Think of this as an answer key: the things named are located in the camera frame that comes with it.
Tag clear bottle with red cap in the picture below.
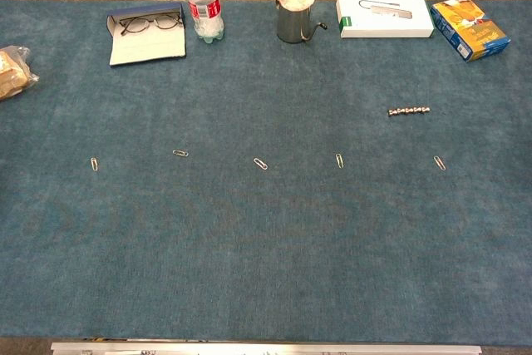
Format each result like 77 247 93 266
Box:
186 0 225 43

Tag aluminium profile rail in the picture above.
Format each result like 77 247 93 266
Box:
50 341 483 355

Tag blue and yellow carton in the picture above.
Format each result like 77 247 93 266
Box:
430 0 512 63

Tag blue table cloth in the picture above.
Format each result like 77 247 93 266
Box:
0 0 532 348

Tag white adapter product box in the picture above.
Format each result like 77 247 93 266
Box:
335 0 436 39

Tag thin-rimmed eyeglasses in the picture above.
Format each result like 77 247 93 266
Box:
119 13 184 36

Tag bread in clear bag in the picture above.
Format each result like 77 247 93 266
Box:
0 46 40 101

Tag steel cup with handle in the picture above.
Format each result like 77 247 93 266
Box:
275 0 329 45

